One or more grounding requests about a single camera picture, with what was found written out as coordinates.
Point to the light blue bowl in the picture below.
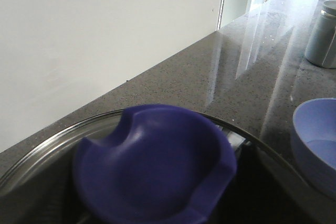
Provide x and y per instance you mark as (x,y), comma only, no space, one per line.
(313,143)

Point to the grey metal canister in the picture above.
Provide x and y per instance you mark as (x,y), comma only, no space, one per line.
(320,50)

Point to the glass lid with blue knob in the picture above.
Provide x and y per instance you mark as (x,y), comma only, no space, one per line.
(146,164)

